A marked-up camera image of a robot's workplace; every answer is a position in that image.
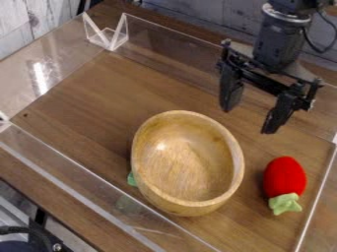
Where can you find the clear acrylic barrier wall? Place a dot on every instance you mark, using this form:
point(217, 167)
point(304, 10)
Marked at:
point(74, 100)

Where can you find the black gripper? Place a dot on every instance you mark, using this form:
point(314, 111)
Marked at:
point(236, 70)

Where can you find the clear acrylic corner bracket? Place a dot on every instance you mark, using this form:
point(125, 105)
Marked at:
point(106, 38)

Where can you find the black clamp with screw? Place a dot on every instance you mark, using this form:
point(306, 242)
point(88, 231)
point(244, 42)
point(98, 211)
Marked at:
point(36, 240)

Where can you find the green object behind bowl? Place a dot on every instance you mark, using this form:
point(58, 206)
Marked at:
point(131, 180)

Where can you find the red plush strawberry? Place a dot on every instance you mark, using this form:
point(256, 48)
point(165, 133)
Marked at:
point(283, 185)

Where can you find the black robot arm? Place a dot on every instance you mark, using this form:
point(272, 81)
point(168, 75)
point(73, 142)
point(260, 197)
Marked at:
point(268, 66)

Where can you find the wooden bowl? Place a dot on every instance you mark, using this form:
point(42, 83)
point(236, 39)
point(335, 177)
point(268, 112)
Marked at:
point(185, 162)

